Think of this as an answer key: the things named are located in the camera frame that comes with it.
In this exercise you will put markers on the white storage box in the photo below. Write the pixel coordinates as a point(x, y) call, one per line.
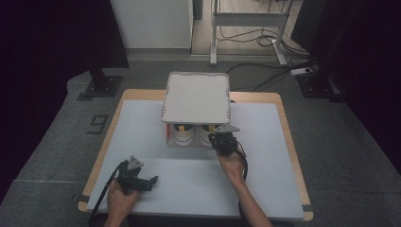
point(197, 97)

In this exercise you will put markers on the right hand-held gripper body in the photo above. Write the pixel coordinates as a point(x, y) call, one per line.
point(224, 140)

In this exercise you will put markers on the person's left hand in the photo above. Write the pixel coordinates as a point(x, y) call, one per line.
point(121, 201)

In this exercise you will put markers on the white table mat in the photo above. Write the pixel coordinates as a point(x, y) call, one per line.
point(268, 157)

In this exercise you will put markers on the dark curtain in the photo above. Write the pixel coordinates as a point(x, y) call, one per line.
point(47, 63)
point(362, 63)

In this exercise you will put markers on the wooden table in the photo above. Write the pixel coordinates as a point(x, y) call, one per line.
point(252, 97)

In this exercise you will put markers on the white cabinet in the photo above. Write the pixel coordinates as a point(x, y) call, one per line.
point(154, 23)

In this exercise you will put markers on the person's right hand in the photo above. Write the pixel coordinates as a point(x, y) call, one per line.
point(231, 165)

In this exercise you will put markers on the navy and cream sneaker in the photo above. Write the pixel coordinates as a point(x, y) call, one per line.
point(206, 135)
point(183, 135)

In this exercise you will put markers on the white desk frame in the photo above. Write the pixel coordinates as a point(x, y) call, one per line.
point(246, 19)

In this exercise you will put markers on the black tape strip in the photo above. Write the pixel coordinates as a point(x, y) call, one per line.
point(83, 198)
point(307, 208)

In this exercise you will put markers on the black stand base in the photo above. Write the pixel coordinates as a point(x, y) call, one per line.
point(318, 88)
point(102, 85)

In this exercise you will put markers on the white power strip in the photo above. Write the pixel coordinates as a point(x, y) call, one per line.
point(301, 71)

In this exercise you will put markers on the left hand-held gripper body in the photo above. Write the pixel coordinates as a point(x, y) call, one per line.
point(130, 175)

